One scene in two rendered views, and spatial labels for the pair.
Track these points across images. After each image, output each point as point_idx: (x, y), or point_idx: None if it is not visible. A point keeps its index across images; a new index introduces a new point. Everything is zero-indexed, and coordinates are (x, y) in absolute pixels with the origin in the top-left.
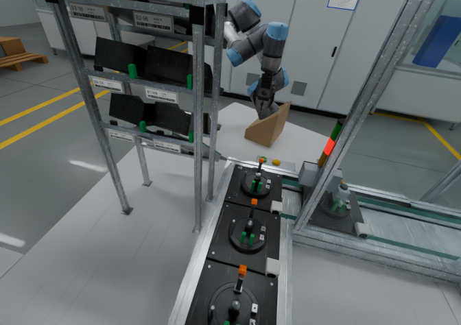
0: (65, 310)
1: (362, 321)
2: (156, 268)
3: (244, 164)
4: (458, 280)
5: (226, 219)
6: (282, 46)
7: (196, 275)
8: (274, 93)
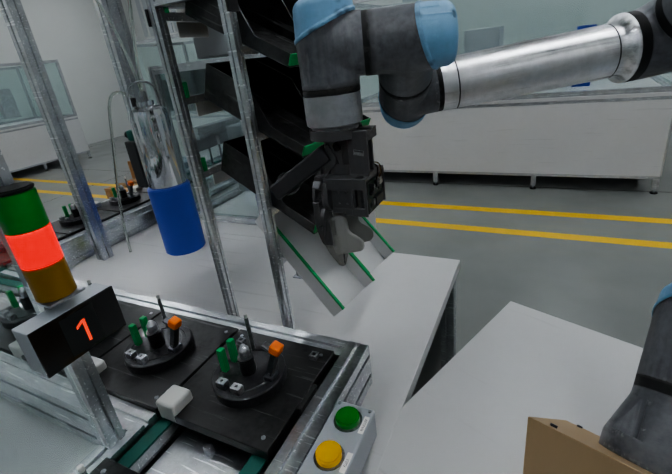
0: (209, 267)
1: None
2: (209, 306)
3: (336, 373)
4: None
5: (201, 330)
6: (300, 63)
7: (152, 307)
8: (313, 202)
